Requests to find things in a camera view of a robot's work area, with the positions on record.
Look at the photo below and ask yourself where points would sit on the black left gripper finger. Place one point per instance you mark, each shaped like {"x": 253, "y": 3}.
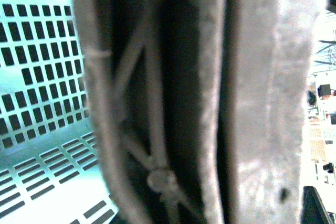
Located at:
{"x": 268, "y": 48}

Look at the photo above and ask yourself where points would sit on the brown basket handle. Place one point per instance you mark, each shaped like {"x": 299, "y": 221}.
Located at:
{"x": 152, "y": 73}

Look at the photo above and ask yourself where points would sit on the teal plastic basket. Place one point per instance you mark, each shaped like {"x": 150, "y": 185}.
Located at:
{"x": 49, "y": 162}

